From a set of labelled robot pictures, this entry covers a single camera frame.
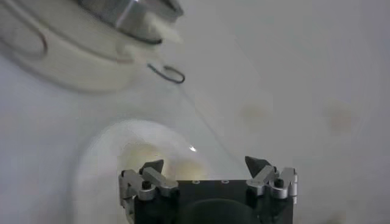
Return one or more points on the white round plate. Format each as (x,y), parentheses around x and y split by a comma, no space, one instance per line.
(100,182)

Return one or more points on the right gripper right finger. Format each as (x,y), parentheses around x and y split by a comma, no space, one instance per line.
(265,179)

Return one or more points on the cream electric cooker base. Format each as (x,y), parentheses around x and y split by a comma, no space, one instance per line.
(76,61)

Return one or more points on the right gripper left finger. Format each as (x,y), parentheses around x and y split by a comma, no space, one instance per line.
(143,185)

